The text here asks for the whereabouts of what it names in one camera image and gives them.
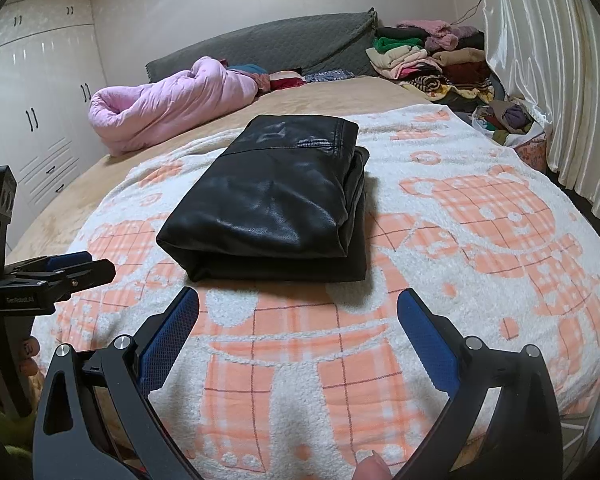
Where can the black leather jacket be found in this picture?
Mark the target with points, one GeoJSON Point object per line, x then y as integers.
{"type": "Point", "coordinates": [270, 200]}

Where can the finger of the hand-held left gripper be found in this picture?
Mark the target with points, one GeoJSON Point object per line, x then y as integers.
{"type": "Point", "coordinates": [87, 275]}
{"type": "Point", "coordinates": [70, 261]}

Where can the blue patterned cloth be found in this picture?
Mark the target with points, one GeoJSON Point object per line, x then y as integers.
{"type": "Point", "coordinates": [330, 76]}

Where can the person's lime green garment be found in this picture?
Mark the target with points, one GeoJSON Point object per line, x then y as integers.
{"type": "Point", "coordinates": [0, 440]}

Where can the white orange bear-print blanket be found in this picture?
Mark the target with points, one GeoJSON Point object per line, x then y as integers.
{"type": "Point", "coordinates": [480, 270]}

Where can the grey headboard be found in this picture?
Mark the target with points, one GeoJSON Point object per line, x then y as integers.
{"type": "Point", "coordinates": [280, 40]}

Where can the pink quilt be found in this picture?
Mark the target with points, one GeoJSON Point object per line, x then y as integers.
{"type": "Point", "coordinates": [170, 105]}

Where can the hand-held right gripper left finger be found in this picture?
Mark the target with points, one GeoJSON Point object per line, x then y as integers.
{"type": "Point", "coordinates": [167, 335]}

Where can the pile of folded clothes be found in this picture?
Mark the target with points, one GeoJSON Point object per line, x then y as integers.
{"type": "Point", "coordinates": [440, 60]}

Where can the orange floral cloth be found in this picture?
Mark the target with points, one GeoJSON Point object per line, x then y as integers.
{"type": "Point", "coordinates": [530, 154]}

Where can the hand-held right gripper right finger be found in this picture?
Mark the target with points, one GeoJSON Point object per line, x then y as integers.
{"type": "Point", "coordinates": [427, 340]}

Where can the beige bed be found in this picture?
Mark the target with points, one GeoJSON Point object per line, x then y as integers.
{"type": "Point", "coordinates": [330, 100]}

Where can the clear bag of clothes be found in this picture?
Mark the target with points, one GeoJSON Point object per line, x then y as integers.
{"type": "Point", "coordinates": [505, 120]}

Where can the person's left hand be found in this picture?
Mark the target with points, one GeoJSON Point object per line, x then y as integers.
{"type": "Point", "coordinates": [29, 355]}

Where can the white wardrobe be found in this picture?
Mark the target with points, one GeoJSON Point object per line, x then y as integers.
{"type": "Point", "coordinates": [35, 85]}

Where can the person's right hand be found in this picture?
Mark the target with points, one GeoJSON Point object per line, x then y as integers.
{"type": "Point", "coordinates": [374, 467]}

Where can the white satin curtain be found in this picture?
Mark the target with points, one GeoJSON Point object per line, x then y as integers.
{"type": "Point", "coordinates": [555, 60]}

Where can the teal cloth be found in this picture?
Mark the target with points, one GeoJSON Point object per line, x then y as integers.
{"type": "Point", "coordinates": [247, 68]}

